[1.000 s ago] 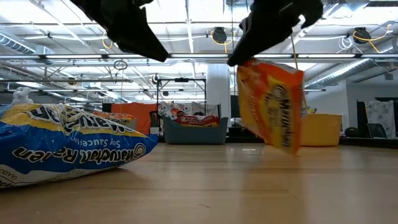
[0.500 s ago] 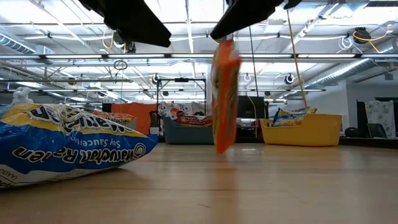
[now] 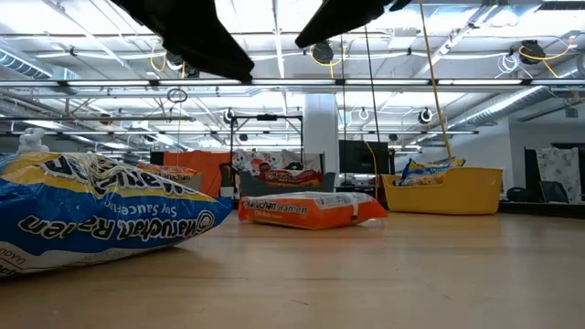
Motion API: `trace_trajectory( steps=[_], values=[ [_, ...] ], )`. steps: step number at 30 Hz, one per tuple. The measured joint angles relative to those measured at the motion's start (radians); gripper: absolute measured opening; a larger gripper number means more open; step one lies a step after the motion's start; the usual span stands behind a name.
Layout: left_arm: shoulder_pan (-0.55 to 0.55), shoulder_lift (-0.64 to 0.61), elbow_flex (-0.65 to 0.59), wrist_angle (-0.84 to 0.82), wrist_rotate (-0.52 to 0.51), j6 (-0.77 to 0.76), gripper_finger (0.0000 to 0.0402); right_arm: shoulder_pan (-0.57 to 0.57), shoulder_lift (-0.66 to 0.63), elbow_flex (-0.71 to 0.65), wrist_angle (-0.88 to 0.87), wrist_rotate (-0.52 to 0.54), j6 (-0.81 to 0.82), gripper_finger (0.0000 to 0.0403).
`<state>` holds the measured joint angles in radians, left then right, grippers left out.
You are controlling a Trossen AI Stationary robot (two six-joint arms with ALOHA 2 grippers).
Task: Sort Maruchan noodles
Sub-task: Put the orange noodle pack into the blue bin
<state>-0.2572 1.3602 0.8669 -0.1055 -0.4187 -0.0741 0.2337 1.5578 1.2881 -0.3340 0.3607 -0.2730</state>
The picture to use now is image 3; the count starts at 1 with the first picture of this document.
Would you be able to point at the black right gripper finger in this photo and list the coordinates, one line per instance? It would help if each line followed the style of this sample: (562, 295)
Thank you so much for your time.
(343, 18)

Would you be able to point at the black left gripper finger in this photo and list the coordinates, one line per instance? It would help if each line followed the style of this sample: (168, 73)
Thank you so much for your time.
(192, 36)

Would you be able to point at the orange Maruchan noodle pack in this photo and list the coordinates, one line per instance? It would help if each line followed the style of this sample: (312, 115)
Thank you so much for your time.
(171, 172)
(311, 215)

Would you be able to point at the yellow plastic bin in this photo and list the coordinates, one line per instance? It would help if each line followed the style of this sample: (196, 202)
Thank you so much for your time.
(448, 196)

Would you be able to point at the white pillar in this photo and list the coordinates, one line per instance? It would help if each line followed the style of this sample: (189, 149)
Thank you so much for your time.
(320, 128)

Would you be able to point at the orange partition panel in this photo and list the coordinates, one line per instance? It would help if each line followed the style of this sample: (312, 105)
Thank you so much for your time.
(201, 166)

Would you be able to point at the black display screen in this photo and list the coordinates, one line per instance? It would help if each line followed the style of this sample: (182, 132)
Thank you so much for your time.
(356, 157)

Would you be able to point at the colourful patterned cloth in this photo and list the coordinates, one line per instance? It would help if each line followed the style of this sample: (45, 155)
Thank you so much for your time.
(274, 160)

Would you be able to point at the teal plastic bin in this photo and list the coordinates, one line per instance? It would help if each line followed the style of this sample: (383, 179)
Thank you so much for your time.
(249, 187)

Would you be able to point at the white figure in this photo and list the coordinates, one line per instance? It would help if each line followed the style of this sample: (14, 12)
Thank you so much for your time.
(31, 141)

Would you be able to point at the white patterned cloth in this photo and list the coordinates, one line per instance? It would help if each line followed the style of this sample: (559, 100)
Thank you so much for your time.
(560, 166)

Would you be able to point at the black metal stand frame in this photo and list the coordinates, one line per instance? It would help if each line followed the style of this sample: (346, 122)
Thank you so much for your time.
(266, 117)

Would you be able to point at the grey ventilation duct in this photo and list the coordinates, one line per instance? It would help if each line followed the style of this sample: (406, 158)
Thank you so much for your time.
(20, 65)
(525, 102)

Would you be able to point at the black aluminium table frame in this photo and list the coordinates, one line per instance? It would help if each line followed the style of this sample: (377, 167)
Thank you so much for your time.
(539, 208)

